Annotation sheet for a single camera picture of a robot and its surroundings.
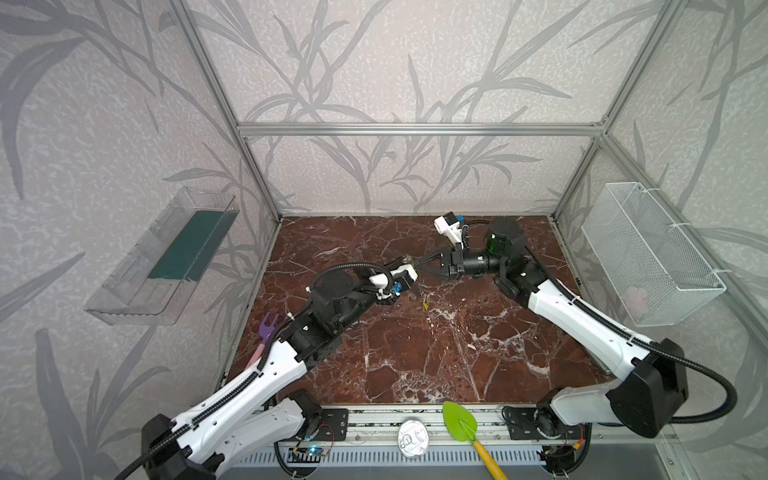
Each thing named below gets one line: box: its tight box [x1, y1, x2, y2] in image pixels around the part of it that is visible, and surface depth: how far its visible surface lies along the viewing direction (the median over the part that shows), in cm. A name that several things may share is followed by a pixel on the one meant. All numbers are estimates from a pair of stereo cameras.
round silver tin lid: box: [398, 420, 429, 458], surface depth 69 cm
